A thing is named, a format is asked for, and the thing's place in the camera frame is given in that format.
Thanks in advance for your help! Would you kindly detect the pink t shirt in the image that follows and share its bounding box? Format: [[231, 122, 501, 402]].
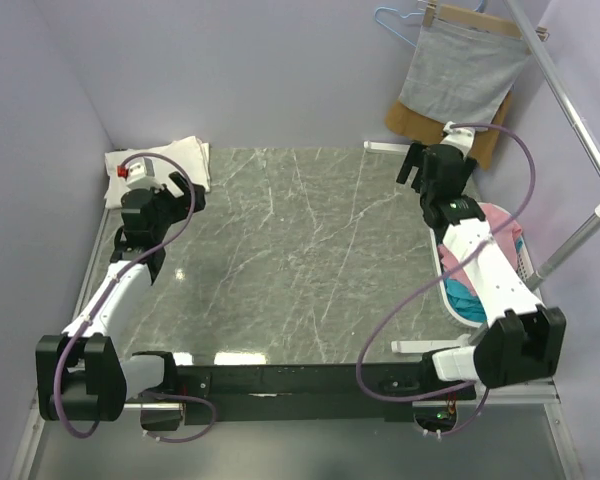
[[438, 202, 522, 300]]

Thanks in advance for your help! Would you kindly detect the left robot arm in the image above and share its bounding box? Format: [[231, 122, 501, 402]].
[[35, 172, 206, 438]]

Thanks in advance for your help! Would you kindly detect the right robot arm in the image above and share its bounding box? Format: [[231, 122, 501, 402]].
[[397, 143, 566, 399]]

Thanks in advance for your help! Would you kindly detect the folded white t shirt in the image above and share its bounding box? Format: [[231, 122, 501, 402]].
[[104, 136, 211, 209]]

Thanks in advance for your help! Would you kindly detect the brown hanging cloth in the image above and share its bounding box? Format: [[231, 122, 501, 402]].
[[385, 91, 513, 170]]

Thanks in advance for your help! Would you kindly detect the grey hanging cloth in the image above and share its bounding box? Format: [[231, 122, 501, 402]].
[[399, 19, 528, 124]]

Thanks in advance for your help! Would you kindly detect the white perforated laundry basket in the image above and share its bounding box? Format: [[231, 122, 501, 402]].
[[437, 202, 533, 329]]

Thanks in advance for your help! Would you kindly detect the teal t shirt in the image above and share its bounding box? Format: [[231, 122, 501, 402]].
[[444, 230, 523, 323]]

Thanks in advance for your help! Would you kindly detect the wooden clip hanger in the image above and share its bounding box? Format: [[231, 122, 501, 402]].
[[422, 1, 522, 39]]

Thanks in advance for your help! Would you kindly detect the metal clothes rack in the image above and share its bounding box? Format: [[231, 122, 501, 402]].
[[474, 1, 600, 294]]

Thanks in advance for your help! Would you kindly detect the black base beam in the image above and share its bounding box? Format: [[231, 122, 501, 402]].
[[159, 360, 477, 422]]

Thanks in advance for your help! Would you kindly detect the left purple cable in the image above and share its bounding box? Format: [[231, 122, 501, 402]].
[[53, 152, 217, 444]]

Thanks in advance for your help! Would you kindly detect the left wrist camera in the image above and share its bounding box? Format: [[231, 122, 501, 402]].
[[116, 157, 161, 190]]

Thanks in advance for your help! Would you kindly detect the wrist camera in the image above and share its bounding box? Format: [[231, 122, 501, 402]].
[[116, 157, 161, 190], [440, 122, 475, 159]]

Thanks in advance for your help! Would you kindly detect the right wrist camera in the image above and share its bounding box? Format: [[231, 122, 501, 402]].
[[440, 122, 475, 159]]

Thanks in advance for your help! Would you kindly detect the blue wire hanger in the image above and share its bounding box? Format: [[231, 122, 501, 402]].
[[373, 0, 487, 49]]

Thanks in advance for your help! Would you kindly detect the aluminium rail frame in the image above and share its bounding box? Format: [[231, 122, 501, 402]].
[[8, 209, 582, 480]]

